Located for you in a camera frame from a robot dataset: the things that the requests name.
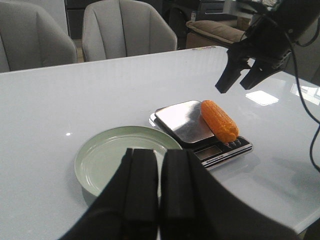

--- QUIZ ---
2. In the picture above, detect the black right claw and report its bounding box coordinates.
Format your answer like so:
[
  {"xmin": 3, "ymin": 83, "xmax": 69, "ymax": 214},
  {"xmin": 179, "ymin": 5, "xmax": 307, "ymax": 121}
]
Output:
[{"xmin": 215, "ymin": 15, "xmax": 292, "ymax": 94}]

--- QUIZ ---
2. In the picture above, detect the left gripper black right claw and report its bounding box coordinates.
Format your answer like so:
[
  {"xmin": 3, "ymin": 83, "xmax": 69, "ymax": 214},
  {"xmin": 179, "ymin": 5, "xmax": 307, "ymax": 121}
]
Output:
[{"xmin": 159, "ymin": 149, "xmax": 298, "ymax": 240}]

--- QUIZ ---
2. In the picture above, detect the left gripper black left claw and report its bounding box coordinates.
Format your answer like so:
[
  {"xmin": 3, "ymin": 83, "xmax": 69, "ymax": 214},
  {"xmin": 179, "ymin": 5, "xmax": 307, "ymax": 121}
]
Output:
[{"xmin": 62, "ymin": 148, "xmax": 159, "ymax": 240}]

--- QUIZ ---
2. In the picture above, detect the orange corn cob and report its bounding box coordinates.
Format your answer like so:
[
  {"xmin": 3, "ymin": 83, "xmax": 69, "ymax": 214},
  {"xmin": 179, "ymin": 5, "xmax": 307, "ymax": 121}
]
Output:
[{"xmin": 200, "ymin": 100, "xmax": 239, "ymax": 143}]

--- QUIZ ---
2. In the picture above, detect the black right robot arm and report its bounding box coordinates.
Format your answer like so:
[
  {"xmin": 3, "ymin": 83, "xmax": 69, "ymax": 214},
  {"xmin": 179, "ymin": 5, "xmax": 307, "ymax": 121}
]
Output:
[{"xmin": 215, "ymin": 0, "xmax": 320, "ymax": 94}]

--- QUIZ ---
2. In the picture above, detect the beige cushioned bench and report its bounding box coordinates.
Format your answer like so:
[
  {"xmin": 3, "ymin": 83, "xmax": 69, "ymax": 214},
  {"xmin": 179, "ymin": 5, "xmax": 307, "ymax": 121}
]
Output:
[{"xmin": 185, "ymin": 20, "xmax": 245, "ymax": 49}]

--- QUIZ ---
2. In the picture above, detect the pale green plate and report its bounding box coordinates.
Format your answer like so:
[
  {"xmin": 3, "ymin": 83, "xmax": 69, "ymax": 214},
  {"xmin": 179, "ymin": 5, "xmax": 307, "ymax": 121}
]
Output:
[{"xmin": 74, "ymin": 126, "xmax": 182, "ymax": 197}]

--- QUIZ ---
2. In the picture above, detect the digital kitchen scale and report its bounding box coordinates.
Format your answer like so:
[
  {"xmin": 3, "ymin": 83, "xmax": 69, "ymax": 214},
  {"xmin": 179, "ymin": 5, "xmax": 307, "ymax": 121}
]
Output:
[{"xmin": 149, "ymin": 100, "xmax": 253, "ymax": 170}]

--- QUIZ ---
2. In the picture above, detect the grey armchair right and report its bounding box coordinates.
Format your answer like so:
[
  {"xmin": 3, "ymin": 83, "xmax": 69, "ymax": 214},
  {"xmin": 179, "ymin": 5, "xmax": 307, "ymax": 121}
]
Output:
[{"xmin": 82, "ymin": 0, "xmax": 178, "ymax": 62}]

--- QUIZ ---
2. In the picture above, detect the grey armchair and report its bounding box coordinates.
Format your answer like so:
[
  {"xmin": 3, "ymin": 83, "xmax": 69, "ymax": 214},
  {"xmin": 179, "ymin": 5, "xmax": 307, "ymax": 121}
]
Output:
[
  {"xmin": 0, "ymin": 0, "xmax": 78, "ymax": 73},
  {"xmin": 82, "ymin": 0, "xmax": 178, "ymax": 62}
]

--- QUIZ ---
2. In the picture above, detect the grey armchair left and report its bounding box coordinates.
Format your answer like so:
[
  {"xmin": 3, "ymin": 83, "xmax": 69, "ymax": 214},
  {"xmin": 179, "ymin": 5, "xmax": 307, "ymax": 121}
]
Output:
[{"xmin": 0, "ymin": 0, "xmax": 78, "ymax": 73}]

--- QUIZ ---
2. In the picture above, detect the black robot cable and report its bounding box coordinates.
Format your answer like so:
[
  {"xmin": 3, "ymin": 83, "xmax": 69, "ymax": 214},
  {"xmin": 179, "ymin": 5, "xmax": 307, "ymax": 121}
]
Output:
[{"xmin": 274, "ymin": 22, "xmax": 320, "ymax": 173}]

